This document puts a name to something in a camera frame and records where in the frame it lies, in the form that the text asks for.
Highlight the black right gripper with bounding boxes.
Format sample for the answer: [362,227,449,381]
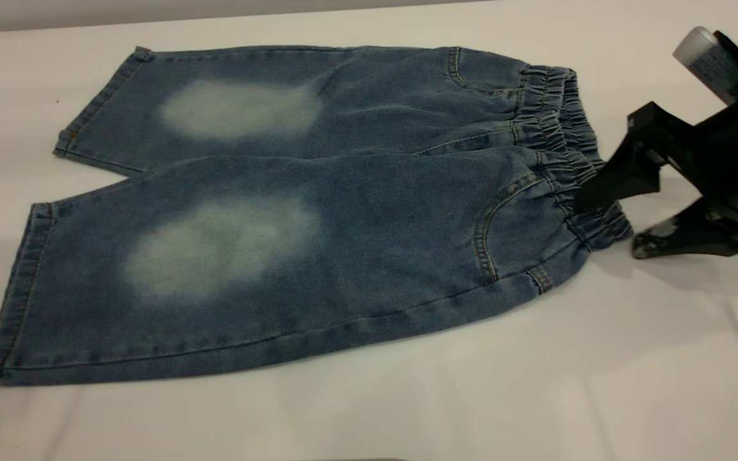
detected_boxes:
[574,83,738,260]

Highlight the blue denim kids pants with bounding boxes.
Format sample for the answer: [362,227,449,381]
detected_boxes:
[0,45,634,387]

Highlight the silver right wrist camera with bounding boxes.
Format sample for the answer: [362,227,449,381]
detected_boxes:
[673,27,738,106]

